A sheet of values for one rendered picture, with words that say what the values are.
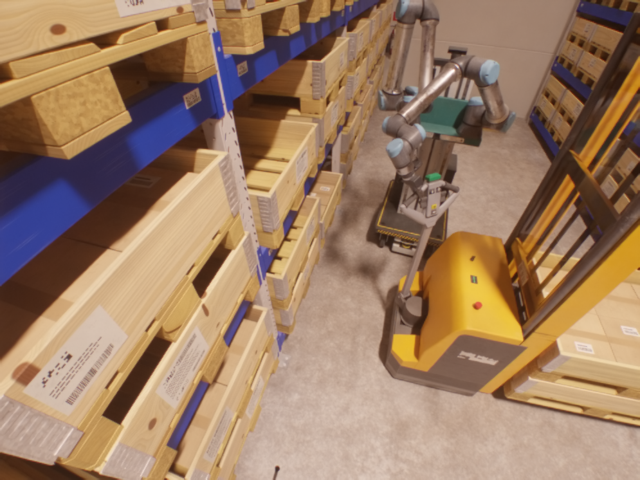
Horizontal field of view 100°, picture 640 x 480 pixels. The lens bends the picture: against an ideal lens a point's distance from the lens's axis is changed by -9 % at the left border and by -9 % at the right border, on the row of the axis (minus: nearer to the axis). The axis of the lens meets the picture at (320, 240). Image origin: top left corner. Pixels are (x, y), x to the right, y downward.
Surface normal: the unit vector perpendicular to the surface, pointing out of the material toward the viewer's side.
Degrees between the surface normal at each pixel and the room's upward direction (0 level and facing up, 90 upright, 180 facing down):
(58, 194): 90
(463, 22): 90
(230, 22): 90
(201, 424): 0
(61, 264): 0
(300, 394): 0
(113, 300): 90
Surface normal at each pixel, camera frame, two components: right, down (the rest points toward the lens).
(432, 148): -0.34, 0.66
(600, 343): 0.00, -0.71
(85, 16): 0.96, 0.19
